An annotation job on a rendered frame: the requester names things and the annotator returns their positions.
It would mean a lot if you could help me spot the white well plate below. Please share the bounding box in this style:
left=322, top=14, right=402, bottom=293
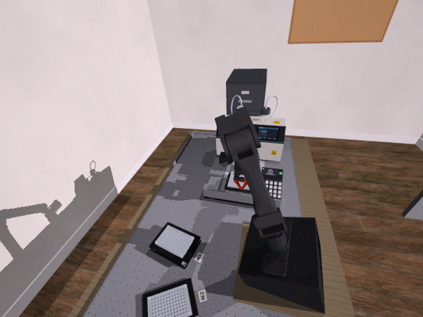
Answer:
left=147, top=284, right=192, bottom=317
left=155, top=225, right=194, bottom=258
left=227, top=173, right=250, bottom=190

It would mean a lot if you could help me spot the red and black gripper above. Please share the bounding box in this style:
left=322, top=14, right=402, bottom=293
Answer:
left=233, top=170, right=247, bottom=190

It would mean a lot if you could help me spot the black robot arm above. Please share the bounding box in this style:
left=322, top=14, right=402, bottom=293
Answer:
left=215, top=106, right=292, bottom=277

